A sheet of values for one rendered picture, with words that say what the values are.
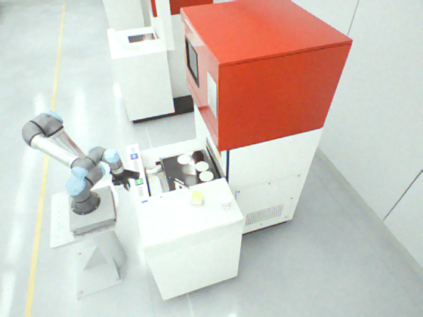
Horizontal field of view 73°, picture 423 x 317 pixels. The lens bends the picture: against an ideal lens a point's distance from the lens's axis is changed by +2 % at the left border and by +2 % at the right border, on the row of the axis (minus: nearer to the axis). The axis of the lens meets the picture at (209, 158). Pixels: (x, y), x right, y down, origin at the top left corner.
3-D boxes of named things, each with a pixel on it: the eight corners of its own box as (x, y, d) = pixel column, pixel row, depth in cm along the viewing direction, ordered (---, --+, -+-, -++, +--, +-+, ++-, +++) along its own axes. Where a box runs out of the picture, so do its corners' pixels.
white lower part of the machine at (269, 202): (256, 165, 335) (264, 109, 276) (291, 223, 280) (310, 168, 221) (199, 180, 321) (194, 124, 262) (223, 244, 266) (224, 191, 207)
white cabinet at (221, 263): (204, 193, 308) (201, 137, 249) (236, 280, 243) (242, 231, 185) (145, 209, 295) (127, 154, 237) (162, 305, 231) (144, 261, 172)
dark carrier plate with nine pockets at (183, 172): (203, 149, 227) (203, 149, 227) (217, 180, 204) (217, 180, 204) (161, 159, 220) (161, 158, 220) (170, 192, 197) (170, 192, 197)
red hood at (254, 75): (270, 70, 246) (281, -6, 203) (323, 127, 192) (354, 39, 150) (186, 86, 232) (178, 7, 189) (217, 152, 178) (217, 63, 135)
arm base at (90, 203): (73, 214, 188) (68, 206, 180) (75, 196, 198) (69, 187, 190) (97, 209, 190) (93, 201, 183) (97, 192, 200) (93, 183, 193)
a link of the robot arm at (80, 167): (7, 129, 156) (79, 172, 148) (24, 118, 162) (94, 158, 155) (14, 143, 165) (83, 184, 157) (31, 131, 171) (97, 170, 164)
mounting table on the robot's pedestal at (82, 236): (58, 257, 188) (50, 248, 179) (59, 204, 217) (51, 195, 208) (127, 235, 198) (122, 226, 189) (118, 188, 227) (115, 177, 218)
